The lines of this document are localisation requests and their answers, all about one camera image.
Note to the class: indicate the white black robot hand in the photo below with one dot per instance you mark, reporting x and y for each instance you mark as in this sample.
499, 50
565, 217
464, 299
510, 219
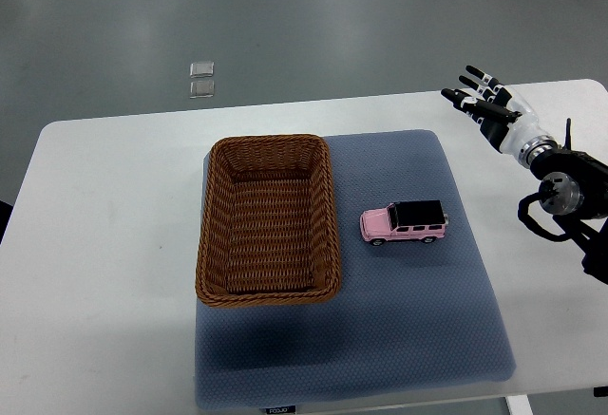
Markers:
504, 117

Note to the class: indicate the pink toy car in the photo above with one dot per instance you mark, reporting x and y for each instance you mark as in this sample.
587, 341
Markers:
420, 220

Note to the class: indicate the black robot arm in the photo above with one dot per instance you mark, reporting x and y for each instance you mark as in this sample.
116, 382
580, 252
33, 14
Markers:
573, 191

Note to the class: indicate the brown wicker basket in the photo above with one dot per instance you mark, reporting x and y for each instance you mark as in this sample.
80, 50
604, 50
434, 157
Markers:
268, 233

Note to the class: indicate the blue-grey foam mat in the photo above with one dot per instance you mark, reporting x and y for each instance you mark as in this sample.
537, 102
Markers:
408, 315

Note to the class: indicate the white table leg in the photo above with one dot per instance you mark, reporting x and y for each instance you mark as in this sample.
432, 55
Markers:
518, 405

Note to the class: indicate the lower floor outlet plate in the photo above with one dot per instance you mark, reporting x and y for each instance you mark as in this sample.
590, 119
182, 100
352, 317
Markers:
202, 89

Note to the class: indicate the floor outlet plate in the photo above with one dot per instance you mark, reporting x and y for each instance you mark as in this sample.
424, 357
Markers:
202, 89
202, 69

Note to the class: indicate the upper floor outlet plate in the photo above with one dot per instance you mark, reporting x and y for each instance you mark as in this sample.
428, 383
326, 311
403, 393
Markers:
202, 69

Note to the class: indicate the black object left edge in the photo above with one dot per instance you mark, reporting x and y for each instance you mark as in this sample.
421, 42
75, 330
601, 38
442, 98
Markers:
5, 213

